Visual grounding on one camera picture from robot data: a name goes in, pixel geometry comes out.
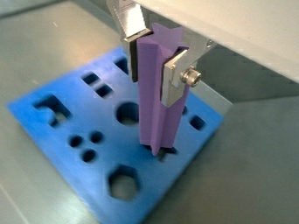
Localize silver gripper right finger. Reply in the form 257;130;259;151
161;28;215;108

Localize purple star-shaped peg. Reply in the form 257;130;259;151
136;23;189;156

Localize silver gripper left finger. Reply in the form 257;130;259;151
106;0;152;82

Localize blue foam shape board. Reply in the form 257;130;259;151
8;48;223;224

